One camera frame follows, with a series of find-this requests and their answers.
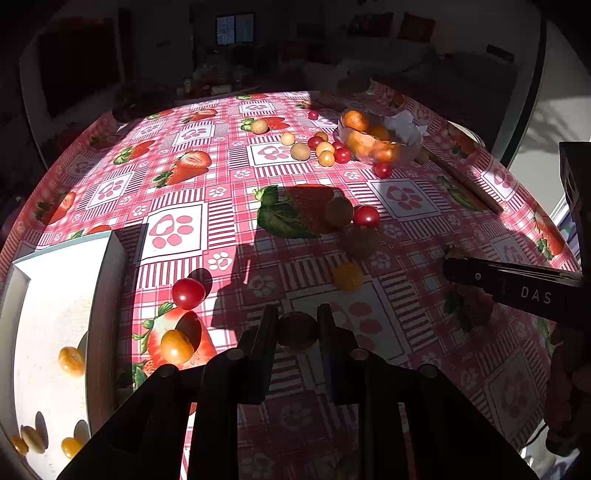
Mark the orange cherry tomato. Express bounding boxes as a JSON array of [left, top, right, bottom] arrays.
[[160, 329, 195, 365]]

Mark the dark longan fruit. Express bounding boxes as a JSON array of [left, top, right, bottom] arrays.
[[345, 226, 381, 261]]

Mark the wooden stick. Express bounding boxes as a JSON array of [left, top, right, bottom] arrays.
[[423, 147, 504, 215]]

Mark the tan longan fruit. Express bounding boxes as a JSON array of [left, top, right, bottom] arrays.
[[325, 196, 353, 229]]

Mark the yellow tomato in box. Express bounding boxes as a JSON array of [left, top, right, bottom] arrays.
[[58, 346, 86, 378], [61, 437, 83, 460]]

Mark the pink strawberry checked tablecloth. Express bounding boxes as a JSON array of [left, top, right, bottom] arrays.
[[1, 84, 578, 479]]

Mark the white shallow cardboard box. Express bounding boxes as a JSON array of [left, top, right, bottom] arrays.
[[1, 231, 126, 479]]

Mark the tan longan in box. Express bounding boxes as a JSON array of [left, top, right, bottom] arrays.
[[21, 426, 46, 454]]

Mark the tan longan far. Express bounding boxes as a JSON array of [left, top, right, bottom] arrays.
[[280, 132, 296, 146], [290, 142, 311, 161], [249, 119, 270, 135]]

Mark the clear plastic fruit bowl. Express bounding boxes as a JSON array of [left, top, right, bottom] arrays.
[[337, 111, 427, 166]]

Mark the small yellow tomato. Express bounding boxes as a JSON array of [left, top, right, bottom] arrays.
[[11, 435, 29, 456]]

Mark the orange tangerine in bowl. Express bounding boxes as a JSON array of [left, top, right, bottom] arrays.
[[342, 110, 370, 132]]

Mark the window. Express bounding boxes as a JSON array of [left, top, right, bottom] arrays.
[[216, 14, 253, 45]]

